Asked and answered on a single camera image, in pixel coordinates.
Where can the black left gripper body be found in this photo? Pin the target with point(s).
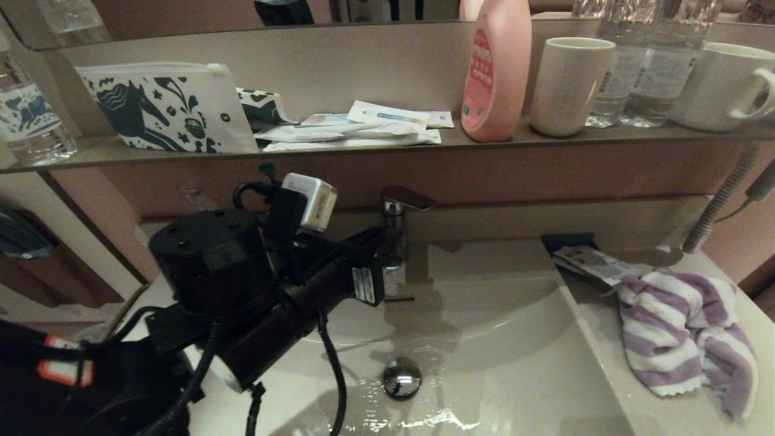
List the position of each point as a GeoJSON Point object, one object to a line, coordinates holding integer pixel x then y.
{"type": "Point", "coordinates": [290, 321]}

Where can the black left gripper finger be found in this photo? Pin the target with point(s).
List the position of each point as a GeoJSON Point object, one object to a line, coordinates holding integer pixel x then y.
{"type": "Point", "coordinates": [369, 245]}

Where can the chrome sink faucet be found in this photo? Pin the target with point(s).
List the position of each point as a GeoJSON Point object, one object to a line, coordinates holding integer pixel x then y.
{"type": "Point", "coordinates": [396, 230]}

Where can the purple white striped towel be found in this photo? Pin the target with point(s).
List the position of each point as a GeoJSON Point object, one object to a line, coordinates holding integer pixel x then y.
{"type": "Point", "coordinates": [666, 327]}

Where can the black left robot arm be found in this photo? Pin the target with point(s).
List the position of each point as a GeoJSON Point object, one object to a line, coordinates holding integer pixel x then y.
{"type": "Point", "coordinates": [206, 260]}

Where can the white ceramic sink basin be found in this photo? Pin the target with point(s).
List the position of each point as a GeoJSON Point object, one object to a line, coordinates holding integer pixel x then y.
{"type": "Point", "coordinates": [514, 357]}

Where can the long flat white packet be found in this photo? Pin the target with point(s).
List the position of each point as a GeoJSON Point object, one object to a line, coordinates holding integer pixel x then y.
{"type": "Point", "coordinates": [363, 143]}

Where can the white toothbrush packet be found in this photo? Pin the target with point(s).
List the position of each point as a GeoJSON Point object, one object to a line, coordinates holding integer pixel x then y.
{"type": "Point", "coordinates": [327, 132]}

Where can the chrome drain stopper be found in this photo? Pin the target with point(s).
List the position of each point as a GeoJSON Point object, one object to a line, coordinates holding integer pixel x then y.
{"type": "Point", "coordinates": [402, 378]}

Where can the dark pump soap dispenser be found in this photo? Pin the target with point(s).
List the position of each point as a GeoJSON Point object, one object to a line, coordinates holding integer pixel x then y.
{"type": "Point", "coordinates": [266, 171]}

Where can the white packet blue print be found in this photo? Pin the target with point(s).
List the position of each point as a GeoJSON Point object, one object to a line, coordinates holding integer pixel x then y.
{"type": "Point", "coordinates": [387, 114]}

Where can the pale thin packet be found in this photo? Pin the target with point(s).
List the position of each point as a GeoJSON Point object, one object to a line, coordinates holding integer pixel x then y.
{"type": "Point", "coordinates": [327, 118]}

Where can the small white sachet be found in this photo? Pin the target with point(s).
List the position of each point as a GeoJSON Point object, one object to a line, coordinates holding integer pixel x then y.
{"type": "Point", "coordinates": [441, 120]}

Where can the small clear plastic bottle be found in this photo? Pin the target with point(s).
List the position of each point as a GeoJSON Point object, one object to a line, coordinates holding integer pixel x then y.
{"type": "Point", "coordinates": [191, 194]}

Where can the small folded printed pouch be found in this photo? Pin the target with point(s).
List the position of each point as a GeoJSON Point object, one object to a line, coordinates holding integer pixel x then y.
{"type": "Point", "coordinates": [261, 109]}

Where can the black flat tray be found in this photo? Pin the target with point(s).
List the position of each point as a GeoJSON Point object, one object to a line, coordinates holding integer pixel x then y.
{"type": "Point", "coordinates": [563, 241]}

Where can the pink lotion bottle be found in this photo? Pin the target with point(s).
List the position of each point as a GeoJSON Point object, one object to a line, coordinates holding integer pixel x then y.
{"type": "Point", "coordinates": [497, 79]}

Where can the brown wooden side shelf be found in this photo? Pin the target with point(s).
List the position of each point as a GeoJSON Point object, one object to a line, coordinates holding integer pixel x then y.
{"type": "Point", "coordinates": [72, 278]}

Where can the printed paper packet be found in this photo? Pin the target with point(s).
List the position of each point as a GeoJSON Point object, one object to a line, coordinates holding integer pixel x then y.
{"type": "Point", "coordinates": [594, 263]}

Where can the white pouch horse print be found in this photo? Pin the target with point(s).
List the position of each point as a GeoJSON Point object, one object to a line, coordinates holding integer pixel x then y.
{"type": "Point", "coordinates": [174, 109]}

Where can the clear water bottle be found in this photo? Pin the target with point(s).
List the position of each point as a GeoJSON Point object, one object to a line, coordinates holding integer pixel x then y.
{"type": "Point", "coordinates": [659, 83]}
{"type": "Point", "coordinates": [606, 94]}

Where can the dark blue rounded object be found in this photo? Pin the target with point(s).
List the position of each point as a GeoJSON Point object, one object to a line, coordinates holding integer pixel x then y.
{"type": "Point", "coordinates": [21, 236]}

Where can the water bottle blue label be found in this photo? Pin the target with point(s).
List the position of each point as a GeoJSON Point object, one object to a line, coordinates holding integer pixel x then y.
{"type": "Point", "coordinates": [29, 115]}

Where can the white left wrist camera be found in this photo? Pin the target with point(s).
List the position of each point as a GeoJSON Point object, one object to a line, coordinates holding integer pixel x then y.
{"type": "Point", "coordinates": [315, 200]}

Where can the brown wall shelf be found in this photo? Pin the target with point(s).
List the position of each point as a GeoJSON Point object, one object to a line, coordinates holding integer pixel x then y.
{"type": "Point", "coordinates": [514, 145]}

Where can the wall mirror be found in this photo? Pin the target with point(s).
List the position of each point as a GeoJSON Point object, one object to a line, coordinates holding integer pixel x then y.
{"type": "Point", "coordinates": [181, 12]}

